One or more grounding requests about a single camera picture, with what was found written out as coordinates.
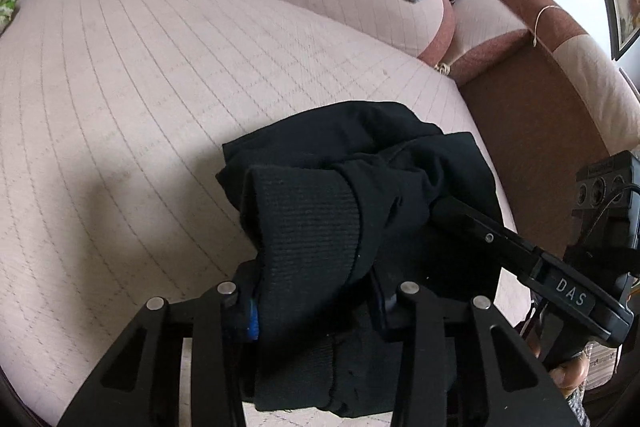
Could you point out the beige knotted tassel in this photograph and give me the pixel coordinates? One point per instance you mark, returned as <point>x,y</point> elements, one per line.
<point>443,69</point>

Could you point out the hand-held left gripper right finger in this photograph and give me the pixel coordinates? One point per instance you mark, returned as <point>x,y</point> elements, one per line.
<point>387,312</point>

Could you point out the person's right hand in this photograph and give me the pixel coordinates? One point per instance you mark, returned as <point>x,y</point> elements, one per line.
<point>570,374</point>

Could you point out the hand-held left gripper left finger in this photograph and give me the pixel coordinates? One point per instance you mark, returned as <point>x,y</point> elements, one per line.
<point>250,324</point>

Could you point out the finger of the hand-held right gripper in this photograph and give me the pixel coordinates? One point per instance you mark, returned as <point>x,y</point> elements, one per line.
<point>500,244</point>

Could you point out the pink quilted sofa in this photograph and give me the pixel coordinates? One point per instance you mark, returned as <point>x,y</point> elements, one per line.
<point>150,107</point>

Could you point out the black pants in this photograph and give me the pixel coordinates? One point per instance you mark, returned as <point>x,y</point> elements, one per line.
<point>310,217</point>

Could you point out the green patterned cloth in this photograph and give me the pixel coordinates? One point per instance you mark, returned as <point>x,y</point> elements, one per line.
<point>7,7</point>

